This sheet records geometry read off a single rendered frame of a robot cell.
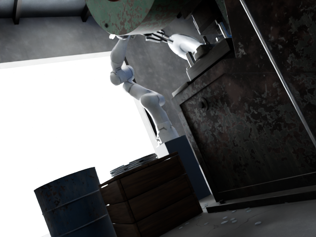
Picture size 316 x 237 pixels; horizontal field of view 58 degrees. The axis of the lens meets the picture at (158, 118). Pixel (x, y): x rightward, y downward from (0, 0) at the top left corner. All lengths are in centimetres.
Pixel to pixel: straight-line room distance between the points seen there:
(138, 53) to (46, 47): 224
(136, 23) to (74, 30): 576
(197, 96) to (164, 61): 635
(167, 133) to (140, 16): 97
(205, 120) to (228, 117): 15
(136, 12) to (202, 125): 62
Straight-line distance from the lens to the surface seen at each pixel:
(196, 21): 163
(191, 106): 146
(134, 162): 154
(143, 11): 133
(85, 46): 695
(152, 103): 205
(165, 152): 202
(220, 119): 135
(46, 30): 691
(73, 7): 707
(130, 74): 226
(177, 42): 191
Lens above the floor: 30
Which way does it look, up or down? 9 degrees up
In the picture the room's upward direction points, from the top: 23 degrees counter-clockwise
